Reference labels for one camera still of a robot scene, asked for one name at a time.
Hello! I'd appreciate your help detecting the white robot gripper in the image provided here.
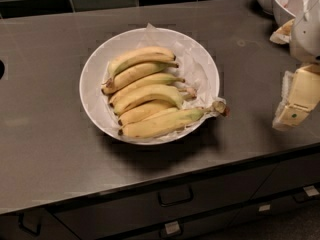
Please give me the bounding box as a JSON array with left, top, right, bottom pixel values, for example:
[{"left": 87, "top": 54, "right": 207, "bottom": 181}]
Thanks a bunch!
[{"left": 270, "top": 0, "right": 320, "bottom": 131}]

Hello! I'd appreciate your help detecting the white paper bowl liner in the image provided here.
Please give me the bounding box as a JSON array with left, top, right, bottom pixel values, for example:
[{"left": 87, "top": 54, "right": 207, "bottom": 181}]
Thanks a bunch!
[{"left": 99, "top": 24, "right": 225, "bottom": 145}]

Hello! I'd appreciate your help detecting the front yellow banana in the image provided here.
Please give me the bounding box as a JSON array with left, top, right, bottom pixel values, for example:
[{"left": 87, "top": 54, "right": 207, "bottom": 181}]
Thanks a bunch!
[{"left": 118, "top": 101, "right": 230, "bottom": 139}]

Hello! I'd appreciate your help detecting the yellow banana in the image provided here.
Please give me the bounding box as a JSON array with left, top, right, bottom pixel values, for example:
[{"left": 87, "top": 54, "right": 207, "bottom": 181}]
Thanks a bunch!
[
  {"left": 118, "top": 101, "right": 230, "bottom": 139},
  {"left": 101, "top": 62, "right": 179, "bottom": 95},
  {"left": 118, "top": 100, "right": 173, "bottom": 126},
  {"left": 113, "top": 84, "right": 197, "bottom": 116},
  {"left": 108, "top": 73, "right": 185, "bottom": 106},
  {"left": 104, "top": 46, "right": 176, "bottom": 87}
]

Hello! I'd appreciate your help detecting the top yellow banana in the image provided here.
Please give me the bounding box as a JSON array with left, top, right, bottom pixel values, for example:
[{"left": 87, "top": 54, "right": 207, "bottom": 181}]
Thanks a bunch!
[{"left": 104, "top": 46, "right": 176, "bottom": 87}]

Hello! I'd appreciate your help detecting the white bowl with bananas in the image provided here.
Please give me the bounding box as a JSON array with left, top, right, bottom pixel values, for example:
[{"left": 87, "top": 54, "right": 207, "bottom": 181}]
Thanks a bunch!
[{"left": 78, "top": 27, "right": 221, "bottom": 146}]

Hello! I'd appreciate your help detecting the white label on drawer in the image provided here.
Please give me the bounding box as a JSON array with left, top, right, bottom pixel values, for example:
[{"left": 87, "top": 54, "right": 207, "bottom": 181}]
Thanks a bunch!
[{"left": 258, "top": 204, "right": 271, "bottom": 212}]

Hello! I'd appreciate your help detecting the dark drawer with handle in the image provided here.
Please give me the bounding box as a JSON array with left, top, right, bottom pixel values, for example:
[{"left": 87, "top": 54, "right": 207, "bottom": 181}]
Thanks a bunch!
[{"left": 57, "top": 165, "right": 272, "bottom": 240}]

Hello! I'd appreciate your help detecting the black drawer handle middle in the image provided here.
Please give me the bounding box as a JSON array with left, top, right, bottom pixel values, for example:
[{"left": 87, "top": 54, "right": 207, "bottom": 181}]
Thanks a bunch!
[{"left": 157, "top": 185, "right": 194, "bottom": 207}]

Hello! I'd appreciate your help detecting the black drawer handle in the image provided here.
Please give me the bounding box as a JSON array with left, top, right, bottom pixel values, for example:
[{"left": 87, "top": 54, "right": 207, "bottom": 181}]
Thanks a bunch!
[
  {"left": 18, "top": 210, "right": 42, "bottom": 237},
  {"left": 157, "top": 185, "right": 194, "bottom": 207}
]

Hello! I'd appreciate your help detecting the black drawer handle left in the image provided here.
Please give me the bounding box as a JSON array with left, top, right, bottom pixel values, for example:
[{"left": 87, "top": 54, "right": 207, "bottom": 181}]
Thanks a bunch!
[{"left": 18, "top": 210, "right": 42, "bottom": 237}]

